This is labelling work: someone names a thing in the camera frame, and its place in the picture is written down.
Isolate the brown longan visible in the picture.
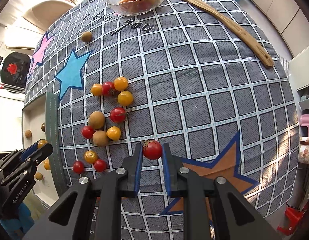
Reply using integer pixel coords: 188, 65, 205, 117
89, 111, 105, 130
25, 130, 32, 139
35, 172, 43, 181
92, 131, 109, 147
81, 31, 92, 43

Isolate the red plastic stool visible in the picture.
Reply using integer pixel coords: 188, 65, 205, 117
276, 203, 309, 236

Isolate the dark brown tomato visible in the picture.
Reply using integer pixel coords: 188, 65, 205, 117
41, 123, 46, 132

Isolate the white rectangular tray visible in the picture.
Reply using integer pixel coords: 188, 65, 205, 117
22, 92, 67, 207

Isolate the washing machine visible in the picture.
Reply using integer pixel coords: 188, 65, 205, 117
0, 52, 31, 94

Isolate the red cherry tomato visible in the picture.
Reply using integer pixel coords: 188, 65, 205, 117
142, 140, 163, 160
73, 161, 85, 174
81, 126, 95, 139
102, 81, 116, 96
110, 107, 127, 124
93, 159, 107, 172

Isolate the patterned wrapped box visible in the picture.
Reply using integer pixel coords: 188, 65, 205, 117
298, 137, 309, 165

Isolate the beige chair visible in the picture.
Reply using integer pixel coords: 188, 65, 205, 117
22, 0, 73, 32

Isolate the pink plastic stool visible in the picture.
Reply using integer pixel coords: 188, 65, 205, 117
300, 114, 309, 137

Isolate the long wooden stick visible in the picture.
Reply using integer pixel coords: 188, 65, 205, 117
182, 0, 274, 68

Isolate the yellow cherry tomato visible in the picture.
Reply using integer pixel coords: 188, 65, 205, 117
117, 90, 134, 106
91, 83, 103, 96
106, 126, 122, 141
113, 76, 129, 91
84, 151, 98, 164
37, 139, 48, 149
43, 158, 50, 170

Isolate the checkered star tablecloth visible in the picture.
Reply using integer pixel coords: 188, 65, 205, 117
25, 0, 299, 228

